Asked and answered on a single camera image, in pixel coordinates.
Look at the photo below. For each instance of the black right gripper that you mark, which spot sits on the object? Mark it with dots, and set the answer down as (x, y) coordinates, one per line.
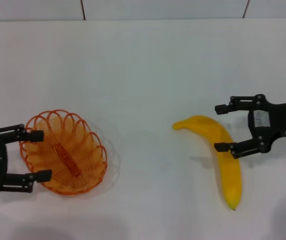
(283, 115)

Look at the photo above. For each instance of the yellow banana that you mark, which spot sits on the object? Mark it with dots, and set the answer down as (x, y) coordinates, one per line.
(229, 172)

